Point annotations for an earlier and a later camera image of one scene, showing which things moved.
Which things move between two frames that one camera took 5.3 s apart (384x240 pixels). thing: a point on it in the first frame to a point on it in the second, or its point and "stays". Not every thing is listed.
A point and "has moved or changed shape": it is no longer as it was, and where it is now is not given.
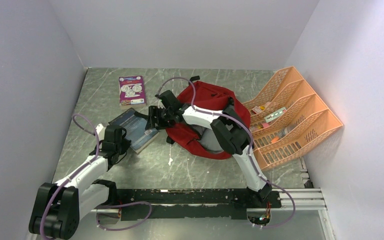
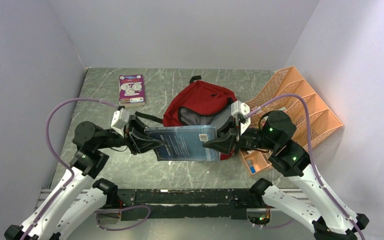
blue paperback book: [134, 127] has moved or changed shape
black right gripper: [153, 112] to [231, 140]
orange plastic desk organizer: [287, 118] stays
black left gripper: [126, 144] to [134, 132]
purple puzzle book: [131, 90] stays
